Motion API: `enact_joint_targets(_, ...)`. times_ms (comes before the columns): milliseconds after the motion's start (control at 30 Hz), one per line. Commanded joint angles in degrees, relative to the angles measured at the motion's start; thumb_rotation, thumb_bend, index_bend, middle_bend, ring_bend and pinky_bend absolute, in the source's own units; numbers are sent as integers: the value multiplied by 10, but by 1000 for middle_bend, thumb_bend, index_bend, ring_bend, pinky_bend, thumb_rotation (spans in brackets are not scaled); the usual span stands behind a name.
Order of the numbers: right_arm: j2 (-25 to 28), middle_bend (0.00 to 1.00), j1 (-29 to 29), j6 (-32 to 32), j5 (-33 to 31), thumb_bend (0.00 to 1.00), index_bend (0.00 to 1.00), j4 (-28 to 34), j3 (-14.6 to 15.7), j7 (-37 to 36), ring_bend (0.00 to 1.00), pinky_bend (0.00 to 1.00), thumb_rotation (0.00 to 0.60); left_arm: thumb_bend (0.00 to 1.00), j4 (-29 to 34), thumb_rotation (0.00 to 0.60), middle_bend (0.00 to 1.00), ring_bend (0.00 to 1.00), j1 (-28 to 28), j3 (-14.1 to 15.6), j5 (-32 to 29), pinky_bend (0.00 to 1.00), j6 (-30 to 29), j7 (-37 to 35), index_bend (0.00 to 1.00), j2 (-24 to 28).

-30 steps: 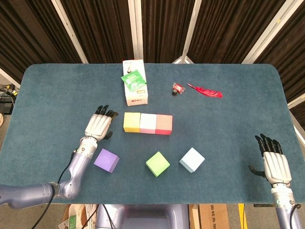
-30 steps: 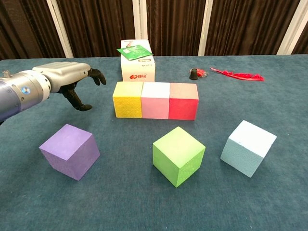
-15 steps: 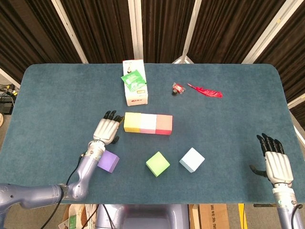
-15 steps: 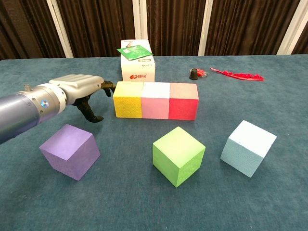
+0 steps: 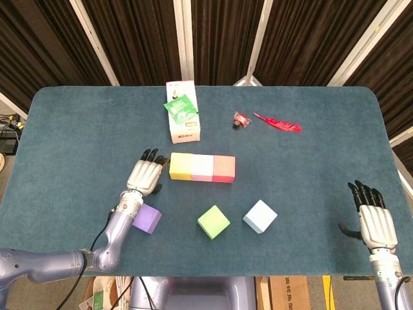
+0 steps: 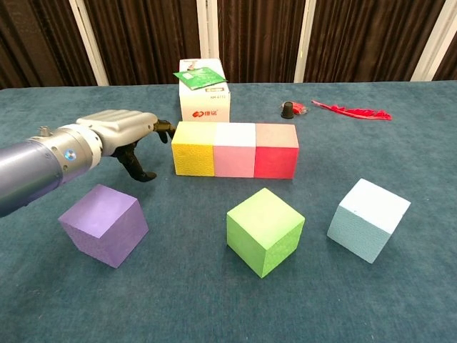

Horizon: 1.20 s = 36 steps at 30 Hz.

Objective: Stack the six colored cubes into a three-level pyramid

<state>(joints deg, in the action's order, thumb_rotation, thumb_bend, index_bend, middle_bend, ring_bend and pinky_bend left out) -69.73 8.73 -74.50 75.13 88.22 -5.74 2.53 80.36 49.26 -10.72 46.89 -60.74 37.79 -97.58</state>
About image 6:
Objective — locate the left purple-grey robot arm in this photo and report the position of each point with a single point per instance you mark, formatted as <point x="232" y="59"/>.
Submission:
<point x="28" y="171"/>

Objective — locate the white metal frame post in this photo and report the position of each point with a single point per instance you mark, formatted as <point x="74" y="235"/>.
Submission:
<point x="89" y="43"/>
<point x="430" y="46"/>
<point x="305" y="39"/>
<point x="207" y="28"/>

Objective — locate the yellow foam cube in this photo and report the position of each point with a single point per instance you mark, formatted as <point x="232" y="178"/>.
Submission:
<point x="194" y="160"/>

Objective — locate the red feather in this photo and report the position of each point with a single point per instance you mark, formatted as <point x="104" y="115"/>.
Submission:
<point x="357" y="113"/>

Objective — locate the light blue foam cube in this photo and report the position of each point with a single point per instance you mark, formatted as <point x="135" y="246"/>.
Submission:
<point x="364" y="225"/>

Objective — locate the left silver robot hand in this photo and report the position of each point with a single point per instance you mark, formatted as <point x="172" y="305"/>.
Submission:
<point x="121" y="128"/>

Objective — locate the white cardboard box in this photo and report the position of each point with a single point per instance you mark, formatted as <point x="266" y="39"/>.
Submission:
<point x="203" y="105"/>

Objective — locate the purple foam cube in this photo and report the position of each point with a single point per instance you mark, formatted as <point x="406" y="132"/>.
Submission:
<point x="103" y="225"/>

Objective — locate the teal felt table cover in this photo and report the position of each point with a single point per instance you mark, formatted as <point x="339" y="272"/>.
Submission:
<point x="178" y="303"/>

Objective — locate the red foam cube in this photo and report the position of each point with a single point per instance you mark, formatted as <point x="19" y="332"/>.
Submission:
<point x="275" y="162"/>

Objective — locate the pink foam cube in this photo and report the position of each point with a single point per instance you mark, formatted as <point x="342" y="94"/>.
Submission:
<point x="233" y="160"/>

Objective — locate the green foam cube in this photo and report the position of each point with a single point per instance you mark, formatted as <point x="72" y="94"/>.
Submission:
<point x="264" y="232"/>

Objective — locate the red candy wrapper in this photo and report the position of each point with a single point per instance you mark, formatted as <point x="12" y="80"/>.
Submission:
<point x="300" y="108"/>

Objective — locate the small black cap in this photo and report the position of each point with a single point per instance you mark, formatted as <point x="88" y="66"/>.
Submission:
<point x="287" y="110"/>

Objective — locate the green sachet packet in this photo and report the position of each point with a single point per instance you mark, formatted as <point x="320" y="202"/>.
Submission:
<point x="198" y="78"/>

